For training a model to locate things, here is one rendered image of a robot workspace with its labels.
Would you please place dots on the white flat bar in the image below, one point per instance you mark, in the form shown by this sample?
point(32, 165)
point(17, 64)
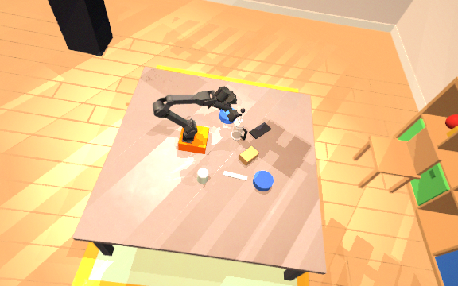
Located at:
point(235, 175)

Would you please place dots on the blue cylinder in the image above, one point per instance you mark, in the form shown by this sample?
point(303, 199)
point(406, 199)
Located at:
point(223, 117)
point(263, 180)

